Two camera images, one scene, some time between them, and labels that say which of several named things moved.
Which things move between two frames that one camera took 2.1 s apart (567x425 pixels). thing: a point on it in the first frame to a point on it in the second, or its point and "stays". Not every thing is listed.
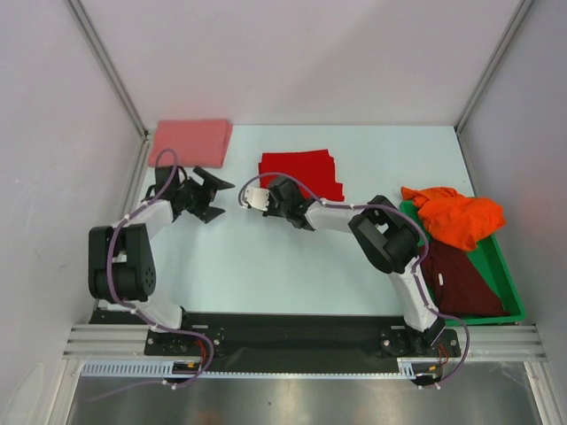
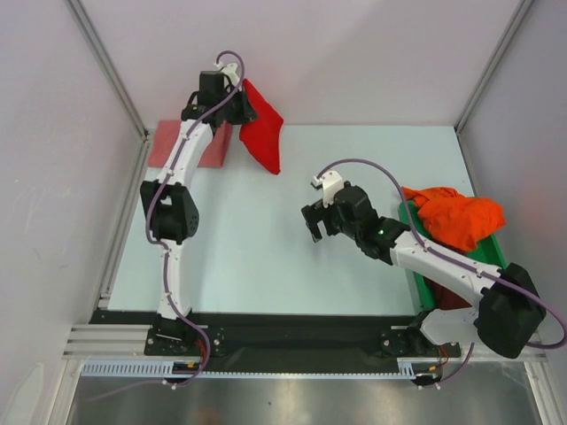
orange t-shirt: (456, 220) stays
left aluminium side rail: (135, 190) stays
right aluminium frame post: (509, 31) stays
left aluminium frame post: (98, 47) stays
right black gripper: (275, 204) to (319, 215)
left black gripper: (207, 195) to (246, 113)
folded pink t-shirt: (198, 143) stays
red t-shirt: (315, 168) to (262, 135)
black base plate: (235, 337) stays
